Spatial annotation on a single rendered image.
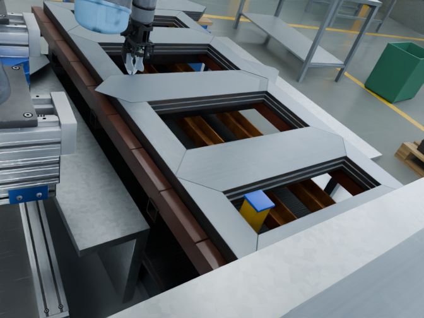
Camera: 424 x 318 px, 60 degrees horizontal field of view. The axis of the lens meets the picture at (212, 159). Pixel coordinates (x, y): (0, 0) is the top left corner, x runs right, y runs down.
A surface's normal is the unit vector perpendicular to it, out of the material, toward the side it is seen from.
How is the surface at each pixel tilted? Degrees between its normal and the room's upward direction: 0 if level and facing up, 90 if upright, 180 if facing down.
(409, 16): 90
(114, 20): 93
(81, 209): 0
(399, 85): 90
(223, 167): 0
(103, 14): 93
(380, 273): 0
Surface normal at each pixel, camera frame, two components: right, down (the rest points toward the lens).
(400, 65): -0.76, 0.22
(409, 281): 0.26, -0.76
